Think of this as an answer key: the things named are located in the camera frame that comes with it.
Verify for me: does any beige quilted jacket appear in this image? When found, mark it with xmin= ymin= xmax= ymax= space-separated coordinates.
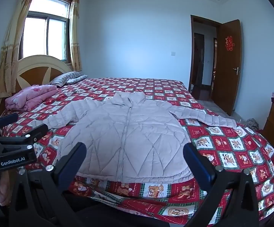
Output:
xmin=29 ymin=92 xmax=237 ymax=185

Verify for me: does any striped pillow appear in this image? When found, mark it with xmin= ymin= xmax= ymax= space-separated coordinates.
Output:
xmin=50 ymin=71 xmax=83 ymax=87

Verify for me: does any dark wooden door frame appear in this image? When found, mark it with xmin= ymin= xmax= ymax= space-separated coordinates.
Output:
xmin=189 ymin=15 xmax=223 ymax=100

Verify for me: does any narrow yellow curtain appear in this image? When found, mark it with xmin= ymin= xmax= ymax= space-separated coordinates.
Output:
xmin=69 ymin=0 xmax=83 ymax=72

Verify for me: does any long yellow curtain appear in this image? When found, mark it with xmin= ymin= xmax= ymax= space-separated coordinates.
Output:
xmin=0 ymin=0 xmax=40 ymax=97

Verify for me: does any dark cloth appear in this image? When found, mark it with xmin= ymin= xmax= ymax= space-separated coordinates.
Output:
xmin=245 ymin=118 xmax=259 ymax=130

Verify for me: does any brown wooden door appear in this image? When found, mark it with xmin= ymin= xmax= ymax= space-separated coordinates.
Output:
xmin=211 ymin=19 xmax=243 ymax=116

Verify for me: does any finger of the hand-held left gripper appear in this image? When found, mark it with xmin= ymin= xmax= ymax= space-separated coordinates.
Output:
xmin=0 ymin=123 xmax=49 ymax=146
xmin=0 ymin=113 xmax=19 ymax=138

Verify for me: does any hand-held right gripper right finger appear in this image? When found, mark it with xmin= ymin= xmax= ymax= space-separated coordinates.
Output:
xmin=183 ymin=142 xmax=260 ymax=227

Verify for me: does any folded pink blanket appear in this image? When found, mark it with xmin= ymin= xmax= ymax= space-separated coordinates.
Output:
xmin=5 ymin=84 xmax=58 ymax=111

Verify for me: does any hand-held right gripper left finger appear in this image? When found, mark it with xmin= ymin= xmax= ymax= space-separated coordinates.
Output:
xmin=9 ymin=142 xmax=87 ymax=227

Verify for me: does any cream and brown headboard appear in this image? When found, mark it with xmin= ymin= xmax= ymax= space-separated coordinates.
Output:
xmin=0 ymin=55 xmax=72 ymax=116

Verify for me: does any red checked printed quilt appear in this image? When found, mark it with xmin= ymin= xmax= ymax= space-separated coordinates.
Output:
xmin=0 ymin=77 xmax=274 ymax=225

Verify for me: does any person's left hand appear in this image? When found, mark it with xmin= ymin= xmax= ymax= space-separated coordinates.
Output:
xmin=0 ymin=170 xmax=11 ymax=207

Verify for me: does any grey patterned pillow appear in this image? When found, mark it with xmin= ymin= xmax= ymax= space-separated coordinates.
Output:
xmin=66 ymin=75 xmax=89 ymax=85

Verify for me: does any red paper door decoration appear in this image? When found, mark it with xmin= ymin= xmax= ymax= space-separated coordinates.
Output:
xmin=225 ymin=36 xmax=234 ymax=52

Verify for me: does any window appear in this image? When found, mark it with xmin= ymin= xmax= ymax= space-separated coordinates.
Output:
xmin=19 ymin=0 xmax=72 ymax=64

